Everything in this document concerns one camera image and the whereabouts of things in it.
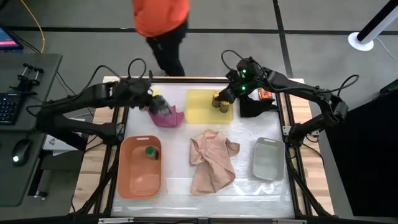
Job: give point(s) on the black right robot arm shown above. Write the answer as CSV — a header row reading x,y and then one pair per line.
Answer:
x,y
298,87

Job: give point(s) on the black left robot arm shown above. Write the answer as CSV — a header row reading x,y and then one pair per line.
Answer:
x,y
77,99

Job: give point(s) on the orange plastic bin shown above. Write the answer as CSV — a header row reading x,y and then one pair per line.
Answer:
x,y
140,180

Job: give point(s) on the black cloth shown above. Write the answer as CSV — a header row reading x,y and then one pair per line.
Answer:
x,y
253,109

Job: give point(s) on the green-lid spice jar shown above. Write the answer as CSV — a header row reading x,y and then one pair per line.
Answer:
x,y
150,152
163,107

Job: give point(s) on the orange spice packet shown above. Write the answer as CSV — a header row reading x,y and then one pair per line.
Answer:
x,y
265,94

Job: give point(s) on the laptop screen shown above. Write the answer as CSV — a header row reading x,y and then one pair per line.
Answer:
x,y
7,40

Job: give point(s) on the black computer mouse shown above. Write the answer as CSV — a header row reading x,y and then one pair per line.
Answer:
x,y
21,151

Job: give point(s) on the person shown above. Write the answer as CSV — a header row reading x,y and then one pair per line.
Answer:
x,y
161,18

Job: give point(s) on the white plastic table cover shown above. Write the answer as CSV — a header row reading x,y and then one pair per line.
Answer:
x,y
180,186

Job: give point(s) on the grey plastic bin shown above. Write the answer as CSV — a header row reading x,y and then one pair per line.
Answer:
x,y
267,161

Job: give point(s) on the black side panel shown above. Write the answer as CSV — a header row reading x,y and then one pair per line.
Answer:
x,y
367,171

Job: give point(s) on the grey desk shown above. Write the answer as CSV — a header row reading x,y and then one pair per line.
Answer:
x,y
18,186

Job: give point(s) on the white floor stand post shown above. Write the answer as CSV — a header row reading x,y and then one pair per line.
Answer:
x,y
360,43

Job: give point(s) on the pink cloth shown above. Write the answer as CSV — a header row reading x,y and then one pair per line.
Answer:
x,y
169,121

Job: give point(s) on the black aluminium table frame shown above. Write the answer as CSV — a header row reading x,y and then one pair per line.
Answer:
x,y
199,80

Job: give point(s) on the beige cloth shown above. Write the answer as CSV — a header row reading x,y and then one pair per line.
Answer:
x,y
211,161

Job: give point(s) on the white paper sheet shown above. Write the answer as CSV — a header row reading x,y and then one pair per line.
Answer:
x,y
57,144

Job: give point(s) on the yellow translucent tray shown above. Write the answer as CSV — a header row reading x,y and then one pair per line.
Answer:
x,y
199,109

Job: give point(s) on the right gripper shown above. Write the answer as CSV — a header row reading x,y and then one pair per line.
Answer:
x,y
245,77

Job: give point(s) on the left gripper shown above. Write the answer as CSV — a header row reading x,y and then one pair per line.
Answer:
x,y
136,93

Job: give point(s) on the black clamp stand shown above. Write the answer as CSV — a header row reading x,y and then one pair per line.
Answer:
x,y
26,82

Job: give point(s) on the black keyboard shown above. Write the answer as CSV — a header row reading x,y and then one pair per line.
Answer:
x,y
7,107

